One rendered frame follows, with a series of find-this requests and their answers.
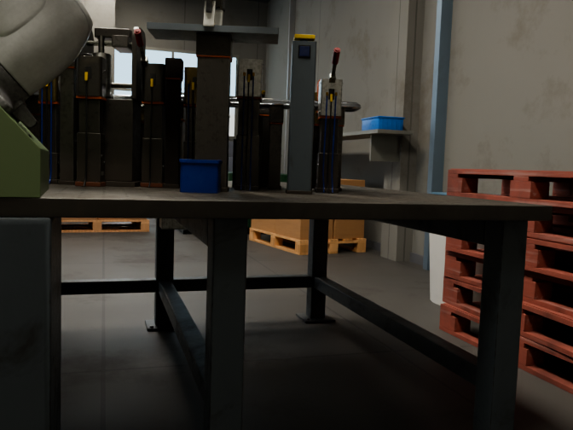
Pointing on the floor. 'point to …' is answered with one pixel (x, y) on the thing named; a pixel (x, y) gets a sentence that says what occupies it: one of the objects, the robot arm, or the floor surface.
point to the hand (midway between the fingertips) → (213, 22)
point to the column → (30, 323)
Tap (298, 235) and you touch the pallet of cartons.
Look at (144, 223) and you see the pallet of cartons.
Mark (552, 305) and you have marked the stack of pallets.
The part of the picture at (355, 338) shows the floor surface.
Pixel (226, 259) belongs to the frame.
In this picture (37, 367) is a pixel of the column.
